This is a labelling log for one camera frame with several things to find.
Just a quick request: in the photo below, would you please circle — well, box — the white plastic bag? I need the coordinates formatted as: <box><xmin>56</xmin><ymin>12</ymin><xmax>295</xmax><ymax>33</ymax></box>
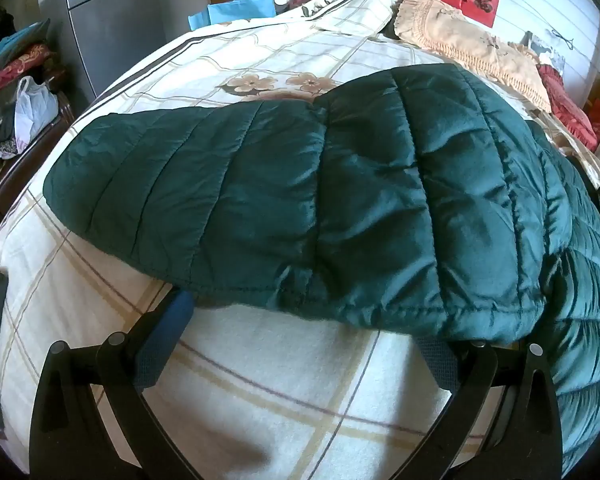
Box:
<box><xmin>14</xmin><ymin>76</ymin><xmax>61</xmax><ymax>143</ymax></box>

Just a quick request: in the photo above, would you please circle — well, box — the wall photo poster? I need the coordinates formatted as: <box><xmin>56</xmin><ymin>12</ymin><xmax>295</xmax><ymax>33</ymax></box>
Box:
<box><xmin>522</xmin><ymin>32</ymin><xmax>566</xmax><ymax>73</ymax></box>

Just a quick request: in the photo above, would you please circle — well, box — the light blue box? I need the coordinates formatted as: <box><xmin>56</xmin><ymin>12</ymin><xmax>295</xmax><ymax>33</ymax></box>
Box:
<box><xmin>189</xmin><ymin>0</ymin><xmax>277</xmax><ymax>31</ymax></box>

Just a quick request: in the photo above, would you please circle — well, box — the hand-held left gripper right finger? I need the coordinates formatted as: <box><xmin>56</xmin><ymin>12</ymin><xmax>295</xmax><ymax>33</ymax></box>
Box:
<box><xmin>400</xmin><ymin>335</ymin><xmax>564</xmax><ymax>480</ymax></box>

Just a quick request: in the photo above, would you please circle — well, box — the red fringed pillow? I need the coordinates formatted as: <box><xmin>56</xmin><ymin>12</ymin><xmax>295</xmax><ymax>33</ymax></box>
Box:
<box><xmin>536</xmin><ymin>64</ymin><xmax>600</xmax><ymax>151</ymax></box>

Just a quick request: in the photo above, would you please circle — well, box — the grey wardrobe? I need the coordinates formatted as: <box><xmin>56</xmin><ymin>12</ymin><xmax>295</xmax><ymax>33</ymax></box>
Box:
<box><xmin>35</xmin><ymin>0</ymin><xmax>216</xmax><ymax>106</ymax></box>

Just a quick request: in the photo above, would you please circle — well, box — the beige fringed pillow cover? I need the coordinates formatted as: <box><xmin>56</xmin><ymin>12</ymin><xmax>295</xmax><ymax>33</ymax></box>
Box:
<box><xmin>394</xmin><ymin>0</ymin><xmax>553</xmax><ymax>113</ymax></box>

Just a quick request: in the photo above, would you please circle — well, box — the cream floral plaid blanket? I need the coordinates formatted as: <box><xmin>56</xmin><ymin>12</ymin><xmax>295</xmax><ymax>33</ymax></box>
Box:
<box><xmin>0</xmin><ymin>0</ymin><xmax>600</xmax><ymax>480</ymax></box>

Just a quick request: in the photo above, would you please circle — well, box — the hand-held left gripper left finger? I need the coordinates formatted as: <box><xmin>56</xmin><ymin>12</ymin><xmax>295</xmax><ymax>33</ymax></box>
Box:
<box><xmin>28</xmin><ymin>287</ymin><xmax>206</xmax><ymax>480</ymax></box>

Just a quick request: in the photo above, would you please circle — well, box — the dark green quilted jacket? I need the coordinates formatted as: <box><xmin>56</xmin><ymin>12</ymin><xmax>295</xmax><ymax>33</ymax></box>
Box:
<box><xmin>42</xmin><ymin>64</ymin><xmax>600</xmax><ymax>480</ymax></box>

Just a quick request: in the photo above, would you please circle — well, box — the pile of colourful clothes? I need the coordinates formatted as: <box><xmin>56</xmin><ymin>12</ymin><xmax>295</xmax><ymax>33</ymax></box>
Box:
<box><xmin>0</xmin><ymin>7</ymin><xmax>76</xmax><ymax>191</ymax></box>

